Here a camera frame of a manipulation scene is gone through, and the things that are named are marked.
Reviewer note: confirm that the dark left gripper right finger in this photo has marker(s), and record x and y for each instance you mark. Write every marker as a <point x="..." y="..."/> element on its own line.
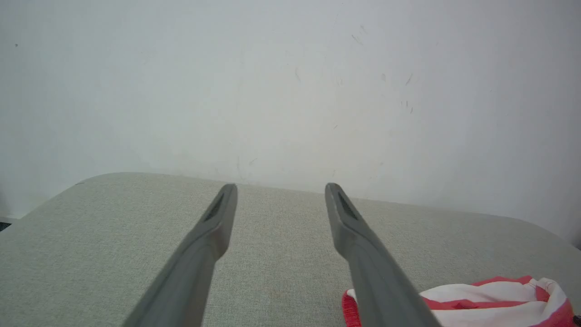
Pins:
<point x="376" y="272"/>

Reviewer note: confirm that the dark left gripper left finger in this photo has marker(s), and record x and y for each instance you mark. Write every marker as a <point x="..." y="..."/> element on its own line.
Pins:
<point x="190" y="263"/>

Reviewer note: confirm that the red shorts with white stripes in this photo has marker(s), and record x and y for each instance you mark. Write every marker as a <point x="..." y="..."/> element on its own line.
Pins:
<point x="490" y="302"/>

